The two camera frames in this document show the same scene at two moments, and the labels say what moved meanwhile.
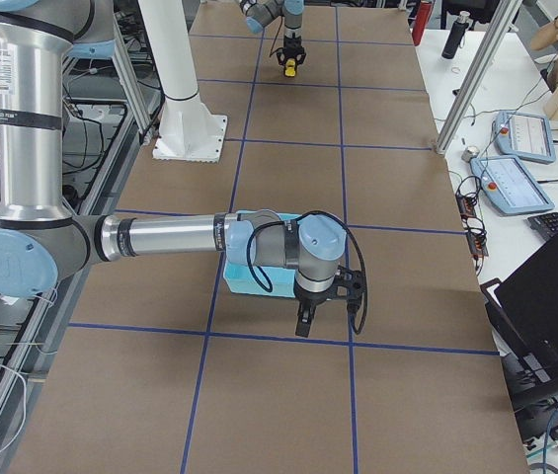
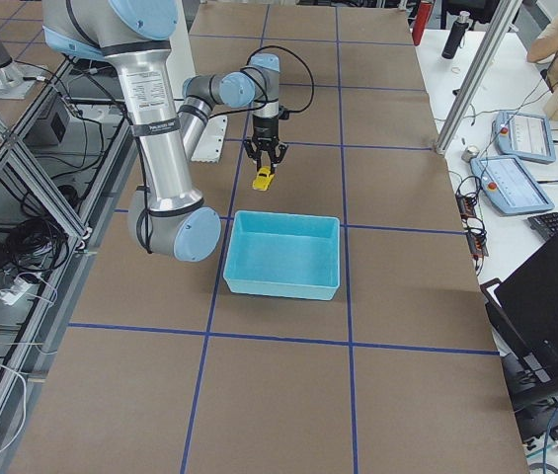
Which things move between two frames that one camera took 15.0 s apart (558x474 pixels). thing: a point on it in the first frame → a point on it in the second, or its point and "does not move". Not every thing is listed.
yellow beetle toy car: (290, 67) → (263, 179)
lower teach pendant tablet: (511, 185) does not move
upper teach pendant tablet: (524, 135) does not move
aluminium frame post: (477, 75) does not move
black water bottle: (456, 37) does not move
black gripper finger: (353, 307) → (275, 158)
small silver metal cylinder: (470, 153) does not move
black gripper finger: (305, 316) → (257, 155)
